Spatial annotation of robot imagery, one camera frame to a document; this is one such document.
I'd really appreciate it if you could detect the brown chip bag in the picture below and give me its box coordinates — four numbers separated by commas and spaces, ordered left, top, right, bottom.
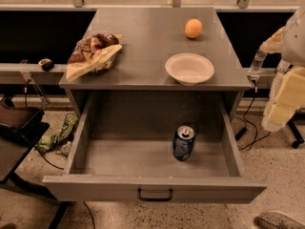
66, 33, 122, 82

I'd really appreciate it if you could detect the clear water bottle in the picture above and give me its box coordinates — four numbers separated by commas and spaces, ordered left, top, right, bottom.
248, 50, 267, 77

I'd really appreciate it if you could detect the black power cable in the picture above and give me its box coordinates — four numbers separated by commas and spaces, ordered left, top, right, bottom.
234, 79, 272, 151

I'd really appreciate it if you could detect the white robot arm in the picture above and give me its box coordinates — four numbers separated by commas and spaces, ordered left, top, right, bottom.
259, 5, 305, 132

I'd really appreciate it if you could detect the grey shoe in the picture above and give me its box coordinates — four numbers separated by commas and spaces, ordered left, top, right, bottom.
254, 210, 305, 229

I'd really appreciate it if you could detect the white paper bowl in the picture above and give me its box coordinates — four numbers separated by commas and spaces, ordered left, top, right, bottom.
165, 53, 214, 86

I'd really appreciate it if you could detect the black drawer handle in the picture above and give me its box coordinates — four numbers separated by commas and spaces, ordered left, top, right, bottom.
137, 188, 173, 202

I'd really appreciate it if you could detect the blue pepsi can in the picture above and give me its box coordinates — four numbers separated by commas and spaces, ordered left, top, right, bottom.
173, 126, 195, 161

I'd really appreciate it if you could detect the grey cabinet counter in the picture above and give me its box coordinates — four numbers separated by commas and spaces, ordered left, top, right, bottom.
60, 7, 251, 115

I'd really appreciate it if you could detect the black chair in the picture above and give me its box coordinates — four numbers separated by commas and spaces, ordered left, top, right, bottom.
0, 95, 70, 229

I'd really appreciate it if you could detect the open grey drawer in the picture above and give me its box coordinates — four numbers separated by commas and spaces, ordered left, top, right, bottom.
43, 91, 266, 203

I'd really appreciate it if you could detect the black tape measure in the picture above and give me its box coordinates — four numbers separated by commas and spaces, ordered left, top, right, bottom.
38, 58, 54, 72

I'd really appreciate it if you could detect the orange fruit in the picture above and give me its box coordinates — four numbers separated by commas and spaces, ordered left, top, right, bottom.
184, 19, 203, 39

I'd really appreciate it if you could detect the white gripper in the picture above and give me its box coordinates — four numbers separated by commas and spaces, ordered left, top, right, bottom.
259, 28, 305, 132

